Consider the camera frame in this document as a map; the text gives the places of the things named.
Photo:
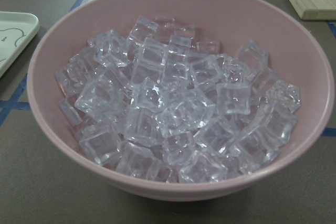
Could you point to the clear ice cubes pile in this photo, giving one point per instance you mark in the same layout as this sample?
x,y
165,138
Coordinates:
x,y
160,105

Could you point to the pink bowl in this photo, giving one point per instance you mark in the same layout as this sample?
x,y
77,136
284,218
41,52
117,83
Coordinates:
x,y
292,52

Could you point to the cream serving tray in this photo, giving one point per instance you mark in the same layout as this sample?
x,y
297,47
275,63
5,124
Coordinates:
x,y
17,30

